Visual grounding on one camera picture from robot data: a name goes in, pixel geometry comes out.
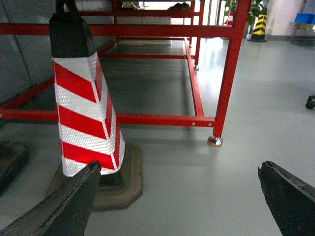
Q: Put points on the green potted plant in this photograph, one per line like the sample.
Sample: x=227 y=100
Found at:
x=254 y=11

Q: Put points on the stainless steel flow rack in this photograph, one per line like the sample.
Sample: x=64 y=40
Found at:
x=302 y=27

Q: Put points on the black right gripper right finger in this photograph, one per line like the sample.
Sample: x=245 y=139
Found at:
x=291 y=201

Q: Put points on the black office chair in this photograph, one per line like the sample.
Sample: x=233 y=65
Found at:
x=310 y=104

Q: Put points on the red white traffic cone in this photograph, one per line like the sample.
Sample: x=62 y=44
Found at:
x=88 y=127

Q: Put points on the yellow black traffic cone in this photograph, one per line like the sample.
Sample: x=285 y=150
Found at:
x=258 y=34

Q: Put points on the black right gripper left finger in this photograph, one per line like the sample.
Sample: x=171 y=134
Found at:
x=63 y=213

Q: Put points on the far red white cone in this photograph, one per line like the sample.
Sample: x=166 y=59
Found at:
x=230 y=18

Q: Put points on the front left blue bin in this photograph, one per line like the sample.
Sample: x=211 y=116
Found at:
x=305 y=18

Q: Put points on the red metal frame table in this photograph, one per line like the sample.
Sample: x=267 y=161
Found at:
x=229 y=73

